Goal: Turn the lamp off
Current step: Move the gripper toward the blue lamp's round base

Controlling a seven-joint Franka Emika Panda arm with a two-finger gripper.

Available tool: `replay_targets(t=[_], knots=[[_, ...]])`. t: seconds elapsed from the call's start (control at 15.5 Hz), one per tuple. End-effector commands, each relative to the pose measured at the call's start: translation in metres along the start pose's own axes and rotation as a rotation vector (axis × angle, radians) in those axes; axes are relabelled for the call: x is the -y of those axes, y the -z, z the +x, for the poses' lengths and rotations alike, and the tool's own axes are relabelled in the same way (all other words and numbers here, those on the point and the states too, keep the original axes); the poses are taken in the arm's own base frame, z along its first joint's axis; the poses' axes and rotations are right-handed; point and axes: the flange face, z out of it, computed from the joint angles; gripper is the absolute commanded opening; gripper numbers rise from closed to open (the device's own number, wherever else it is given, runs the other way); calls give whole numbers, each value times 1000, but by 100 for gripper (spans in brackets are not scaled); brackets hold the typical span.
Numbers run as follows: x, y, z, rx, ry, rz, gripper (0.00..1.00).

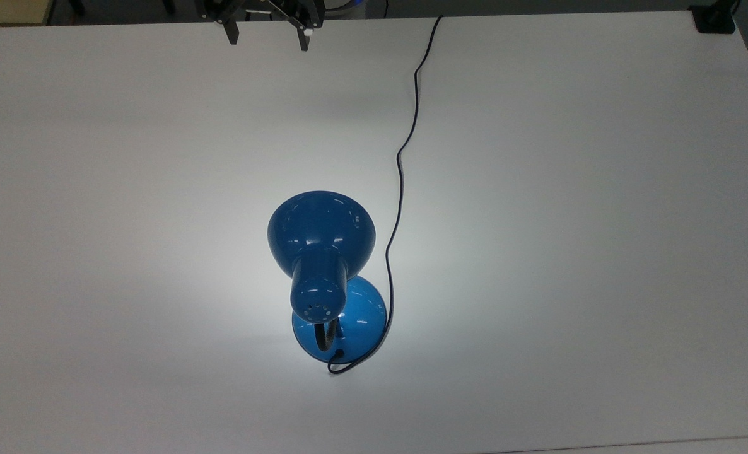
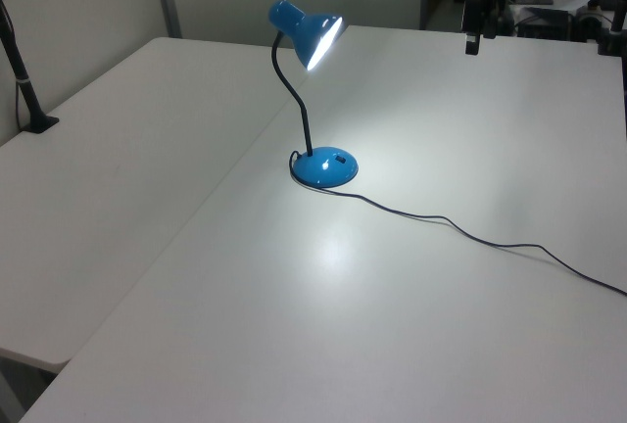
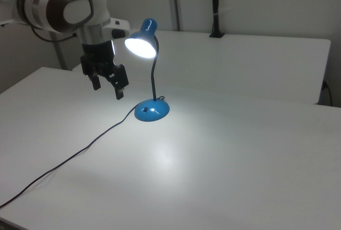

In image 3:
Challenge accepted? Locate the blue gooseneck desk lamp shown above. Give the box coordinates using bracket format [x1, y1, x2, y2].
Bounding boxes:
[124, 18, 171, 122]

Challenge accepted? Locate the black lamp power cable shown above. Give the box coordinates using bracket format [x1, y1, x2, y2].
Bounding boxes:
[0, 96, 166, 209]

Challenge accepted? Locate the black pole with clamp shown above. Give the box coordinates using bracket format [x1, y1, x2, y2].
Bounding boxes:
[208, 0, 226, 39]

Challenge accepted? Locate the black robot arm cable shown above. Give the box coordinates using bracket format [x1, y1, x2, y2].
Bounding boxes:
[31, 26, 78, 42]

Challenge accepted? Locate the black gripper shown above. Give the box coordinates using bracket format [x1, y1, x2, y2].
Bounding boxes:
[80, 40, 129, 101]

